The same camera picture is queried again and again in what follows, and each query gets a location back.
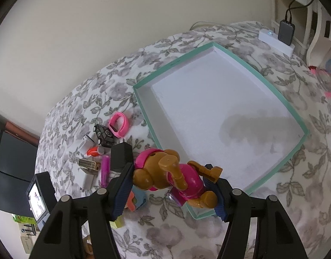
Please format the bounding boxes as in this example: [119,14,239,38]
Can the white power strip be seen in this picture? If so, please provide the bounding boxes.
[258,29,295,57]

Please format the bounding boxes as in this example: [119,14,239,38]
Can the black wall charger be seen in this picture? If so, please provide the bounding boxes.
[110,142,134,173]

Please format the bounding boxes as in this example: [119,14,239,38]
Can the coral blue yellow toy knife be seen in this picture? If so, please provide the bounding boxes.
[110,215,124,229]

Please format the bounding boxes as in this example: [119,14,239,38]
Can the black toy car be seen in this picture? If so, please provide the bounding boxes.
[93,124,115,148]

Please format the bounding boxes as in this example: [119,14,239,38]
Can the dark cabinet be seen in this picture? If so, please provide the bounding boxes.
[0,129,37,217]

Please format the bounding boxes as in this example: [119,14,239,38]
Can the purple lighter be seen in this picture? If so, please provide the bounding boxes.
[100,156,110,188]

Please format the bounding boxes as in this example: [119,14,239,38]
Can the red white glue bottle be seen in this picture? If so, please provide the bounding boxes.
[86,146,105,157]

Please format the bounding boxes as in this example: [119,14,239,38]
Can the white wall charger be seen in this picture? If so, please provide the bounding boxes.
[78,167,98,190]

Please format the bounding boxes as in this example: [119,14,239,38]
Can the teal white shallow box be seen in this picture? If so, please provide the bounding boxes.
[133,41,310,220]

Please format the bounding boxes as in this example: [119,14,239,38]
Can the pink brown dog figure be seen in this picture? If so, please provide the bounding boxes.
[133,148,223,209]

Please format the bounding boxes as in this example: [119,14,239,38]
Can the clear plastic bag of trinkets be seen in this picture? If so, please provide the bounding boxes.
[309,48,331,99]

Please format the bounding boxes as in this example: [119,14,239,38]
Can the floral fleece blanket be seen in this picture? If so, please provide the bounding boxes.
[35,21,331,258]

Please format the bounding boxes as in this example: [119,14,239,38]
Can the gold patterned lighter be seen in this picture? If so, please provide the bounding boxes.
[78,159,100,172]

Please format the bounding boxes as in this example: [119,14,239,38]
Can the pink smart watch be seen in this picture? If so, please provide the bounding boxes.
[108,112,129,138]

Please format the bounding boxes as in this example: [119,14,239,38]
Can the white shelf furniture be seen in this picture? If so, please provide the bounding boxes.
[271,0,331,66]

